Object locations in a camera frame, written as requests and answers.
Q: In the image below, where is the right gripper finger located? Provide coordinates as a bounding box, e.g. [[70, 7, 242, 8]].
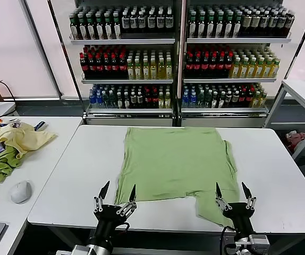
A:
[[242, 182, 257, 210], [215, 182, 232, 211]]

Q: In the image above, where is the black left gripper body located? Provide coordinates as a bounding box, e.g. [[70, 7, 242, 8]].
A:
[[94, 203, 132, 241]]

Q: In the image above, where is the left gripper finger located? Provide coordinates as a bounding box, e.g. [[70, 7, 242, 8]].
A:
[[116, 184, 138, 215], [93, 181, 111, 213]]

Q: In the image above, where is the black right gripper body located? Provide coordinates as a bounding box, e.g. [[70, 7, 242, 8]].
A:
[[223, 202, 255, 236]]

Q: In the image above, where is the light green t-shirt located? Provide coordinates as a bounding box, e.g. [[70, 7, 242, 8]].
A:
[[114, 126, 240, 229]]

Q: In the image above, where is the pink garment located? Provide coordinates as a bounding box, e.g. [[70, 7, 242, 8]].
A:
[[286, 130, 305, 149]]

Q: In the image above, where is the white computer mouse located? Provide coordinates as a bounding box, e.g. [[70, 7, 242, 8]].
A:
[[10, 180, 33, 205]]

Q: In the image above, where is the pale yellow garment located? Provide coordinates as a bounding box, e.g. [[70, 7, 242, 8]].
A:
[[0, 122, 58, 160]]

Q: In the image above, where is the white printed garment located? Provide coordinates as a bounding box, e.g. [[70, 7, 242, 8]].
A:
[[7, 118, 23, 130]]

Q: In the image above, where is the white metal side table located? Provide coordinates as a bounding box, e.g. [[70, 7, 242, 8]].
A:
[[263, 79, 305, 160]]

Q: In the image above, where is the red cap cola bottle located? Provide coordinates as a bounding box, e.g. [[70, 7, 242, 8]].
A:
[[80, 52, 88, 79], [193, 52, 201, 78], [88, 52, 96, 79], [185, 52, 193, 78], [118, 52, 127, 79], [225, 52, 234, 78], [217, 52, 226, 78], [96, 52, 104, 79], [209, 52, 218, 78], [201, 52, 209, 78], [111, 52, 120, 79], [103, 52, 112, 79]]

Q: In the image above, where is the green cap white label bottle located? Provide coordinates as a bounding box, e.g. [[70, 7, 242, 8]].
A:
[[79, 13, 87, 40], [104, 13, 113, 40], [188, 12, 197, 38], [233, 12, 242, 38], [198, 12, 206, 38], [70, 13, 79, 40], [207, 12, 215, 38], [216, 12, 224, 38], [87, 13, 96, 40], [113, 13, 122, 40], [224, 12, 233, 38], [96, 13, 104, 40]]

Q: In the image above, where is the dark bottle beige label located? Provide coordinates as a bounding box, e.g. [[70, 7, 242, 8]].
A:
[[251, 10, 260, 37], [286, 10, 295, 37], [269, 10, 278, 37], [242, 10, 251, 37], [278, 10, 287, 37], [260, 10, 269, 37]]

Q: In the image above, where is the dark bottle white label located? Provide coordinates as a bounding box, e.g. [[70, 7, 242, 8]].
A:
[[138, 7, 147, 34], [156, 7, 165, 34], [122, 7, 131, 34], [165, 7, 174, 34], [147, 7, 156, 34], [130, 7, 139, 34]]

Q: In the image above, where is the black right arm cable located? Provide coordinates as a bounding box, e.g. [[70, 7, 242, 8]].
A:
[[219, 225, 240, 255]]

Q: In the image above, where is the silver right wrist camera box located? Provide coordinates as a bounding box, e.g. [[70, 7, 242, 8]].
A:
[[248, 233, 270, 252]]

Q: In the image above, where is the black power cable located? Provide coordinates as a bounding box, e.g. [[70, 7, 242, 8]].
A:
[[0, 80, 17, 103]]

